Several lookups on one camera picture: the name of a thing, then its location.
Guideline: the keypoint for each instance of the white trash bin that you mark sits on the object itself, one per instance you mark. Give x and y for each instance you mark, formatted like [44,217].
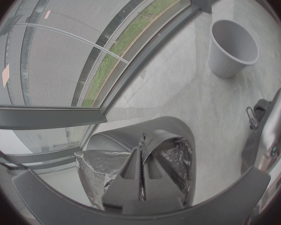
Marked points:
[224,60]

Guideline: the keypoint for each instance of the window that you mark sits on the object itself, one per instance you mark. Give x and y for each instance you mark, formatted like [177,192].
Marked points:
[60,55]

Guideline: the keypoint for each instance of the small black device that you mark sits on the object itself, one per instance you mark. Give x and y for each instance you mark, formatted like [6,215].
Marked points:
[262,108]

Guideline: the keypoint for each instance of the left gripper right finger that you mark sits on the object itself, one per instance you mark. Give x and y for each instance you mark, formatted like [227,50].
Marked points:
[154,189]

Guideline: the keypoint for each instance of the black plastic bag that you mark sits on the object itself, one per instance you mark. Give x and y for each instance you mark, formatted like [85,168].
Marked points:
[96,167]

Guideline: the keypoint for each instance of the dark grey round chair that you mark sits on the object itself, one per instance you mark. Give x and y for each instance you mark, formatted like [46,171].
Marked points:
[178,128]

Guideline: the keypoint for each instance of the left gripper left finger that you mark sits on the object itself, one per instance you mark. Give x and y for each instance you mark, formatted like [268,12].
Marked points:
[131,191]

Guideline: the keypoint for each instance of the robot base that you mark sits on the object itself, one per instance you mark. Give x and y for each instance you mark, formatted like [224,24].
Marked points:
[271,137]

